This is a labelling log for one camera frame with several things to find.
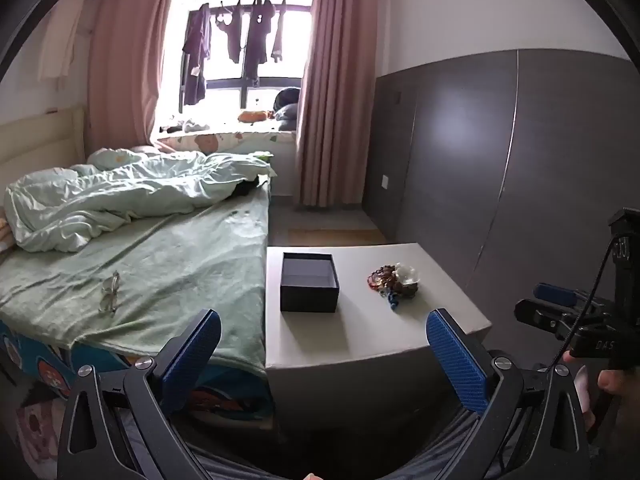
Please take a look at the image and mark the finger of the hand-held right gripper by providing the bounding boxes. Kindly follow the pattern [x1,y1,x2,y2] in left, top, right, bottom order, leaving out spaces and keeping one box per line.
[533,282,577,307]
[514,298,568,335]

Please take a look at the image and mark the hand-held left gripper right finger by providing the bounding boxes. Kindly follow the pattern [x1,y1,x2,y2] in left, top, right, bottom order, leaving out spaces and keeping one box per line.
[426,308,591,480]

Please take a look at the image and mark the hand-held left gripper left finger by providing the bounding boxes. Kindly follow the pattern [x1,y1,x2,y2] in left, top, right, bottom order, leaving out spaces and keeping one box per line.
[56,308,222,480]

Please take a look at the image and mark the pile of beaded jewelry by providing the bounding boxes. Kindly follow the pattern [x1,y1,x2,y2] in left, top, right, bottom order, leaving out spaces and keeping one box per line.
[367,261,420,310]

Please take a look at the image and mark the black jewelry box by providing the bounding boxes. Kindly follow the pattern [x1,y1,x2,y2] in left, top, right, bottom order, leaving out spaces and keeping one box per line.
[280,252,341,313]

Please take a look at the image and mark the person's right hand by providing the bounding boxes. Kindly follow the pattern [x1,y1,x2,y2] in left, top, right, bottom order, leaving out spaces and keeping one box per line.
[562,350,640,431]

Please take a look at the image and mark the blue cartoon printed bed side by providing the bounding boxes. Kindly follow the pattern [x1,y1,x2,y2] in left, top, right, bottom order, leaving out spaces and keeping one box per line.
[0,317,273,431]

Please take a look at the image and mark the green bed sheet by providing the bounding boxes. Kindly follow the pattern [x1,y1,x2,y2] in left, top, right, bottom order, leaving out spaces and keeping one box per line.
[0,180,273,377]

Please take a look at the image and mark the eyeglasses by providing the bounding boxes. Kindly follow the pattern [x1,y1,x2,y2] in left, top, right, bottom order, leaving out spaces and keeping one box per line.
[99,270,122,316]

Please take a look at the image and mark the white low table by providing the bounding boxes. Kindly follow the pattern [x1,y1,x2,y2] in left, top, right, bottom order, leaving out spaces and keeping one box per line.
[264,242,493,441]

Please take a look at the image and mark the flat cardboard sheet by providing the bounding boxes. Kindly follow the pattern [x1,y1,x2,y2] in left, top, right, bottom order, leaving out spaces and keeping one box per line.
[287,227,386,246]

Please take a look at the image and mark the light green duvet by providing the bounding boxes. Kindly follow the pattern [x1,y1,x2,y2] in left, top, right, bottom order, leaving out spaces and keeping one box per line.
[4,147,277,254]

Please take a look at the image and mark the black garment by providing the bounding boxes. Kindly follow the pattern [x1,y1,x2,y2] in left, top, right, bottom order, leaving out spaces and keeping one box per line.
[232,174,261,198]

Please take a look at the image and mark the printed window seat cushion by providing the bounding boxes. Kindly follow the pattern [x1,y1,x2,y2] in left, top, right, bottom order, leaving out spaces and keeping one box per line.
[157,130,296,156]

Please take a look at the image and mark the beige bed headboard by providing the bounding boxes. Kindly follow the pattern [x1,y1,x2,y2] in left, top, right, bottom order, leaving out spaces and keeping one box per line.
[0,105,87,181]

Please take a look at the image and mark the dark plush pillow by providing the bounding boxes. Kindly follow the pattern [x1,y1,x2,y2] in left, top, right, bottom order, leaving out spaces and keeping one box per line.
[272,87,302,122]

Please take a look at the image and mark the clothes hanging at window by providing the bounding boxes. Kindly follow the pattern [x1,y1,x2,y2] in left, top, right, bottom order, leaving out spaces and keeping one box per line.
[177,7,313,111]

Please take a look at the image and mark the dark hanging shirt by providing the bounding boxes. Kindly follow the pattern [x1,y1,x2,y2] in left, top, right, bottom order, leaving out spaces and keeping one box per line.
[181,4,211,107]

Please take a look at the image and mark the pink curtain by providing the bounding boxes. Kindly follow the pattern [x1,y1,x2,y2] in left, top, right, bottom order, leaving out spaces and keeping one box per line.
[85,0,183,153]
[295,0,401,209]

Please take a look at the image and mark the dark hanging trousers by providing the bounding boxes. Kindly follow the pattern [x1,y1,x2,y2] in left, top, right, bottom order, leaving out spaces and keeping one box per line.
[242,0,277,81]

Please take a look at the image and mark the cream hanging cloth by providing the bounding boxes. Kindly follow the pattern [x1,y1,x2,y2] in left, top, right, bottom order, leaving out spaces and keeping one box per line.
[39,0,85,80]

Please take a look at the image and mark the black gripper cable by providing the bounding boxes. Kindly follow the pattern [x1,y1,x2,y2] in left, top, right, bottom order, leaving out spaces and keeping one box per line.
[550,237,618,371]

